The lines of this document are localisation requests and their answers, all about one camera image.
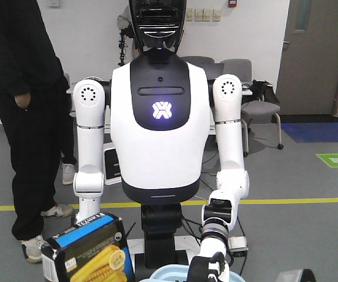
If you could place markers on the grey office chair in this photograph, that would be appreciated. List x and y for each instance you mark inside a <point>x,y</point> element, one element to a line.
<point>261,103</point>

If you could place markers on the standing person in black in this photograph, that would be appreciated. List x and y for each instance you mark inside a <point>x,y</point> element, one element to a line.
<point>33,107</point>

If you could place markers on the white humanoid robot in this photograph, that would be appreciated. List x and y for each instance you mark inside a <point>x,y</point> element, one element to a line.
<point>161,111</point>

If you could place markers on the blue plastic shopping basket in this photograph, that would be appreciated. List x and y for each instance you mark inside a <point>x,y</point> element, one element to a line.
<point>174,272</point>

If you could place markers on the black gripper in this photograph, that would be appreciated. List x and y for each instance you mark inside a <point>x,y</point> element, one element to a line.
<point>300,275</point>

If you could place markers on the blue floor mat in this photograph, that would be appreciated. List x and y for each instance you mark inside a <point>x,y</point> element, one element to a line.
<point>312,132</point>

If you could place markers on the black Franzzi cookie box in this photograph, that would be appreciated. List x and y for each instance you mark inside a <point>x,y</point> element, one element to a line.
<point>94,249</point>

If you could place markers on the grey door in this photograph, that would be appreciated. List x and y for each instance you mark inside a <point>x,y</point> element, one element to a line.
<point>308,75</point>

